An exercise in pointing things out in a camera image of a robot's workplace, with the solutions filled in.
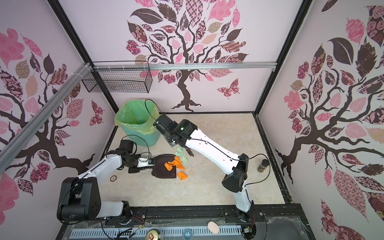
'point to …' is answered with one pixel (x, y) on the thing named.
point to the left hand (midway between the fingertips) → (141, 164)
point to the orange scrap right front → (176, 162)
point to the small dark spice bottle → (263, 165)
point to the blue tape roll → (187, 233)
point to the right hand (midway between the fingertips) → (177, 130)
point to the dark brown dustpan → (160, 171)
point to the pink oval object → (213, 227)
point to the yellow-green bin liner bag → (139, 115)
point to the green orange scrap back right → (180, 153)
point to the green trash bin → (137, 139)
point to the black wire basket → (121, 76)
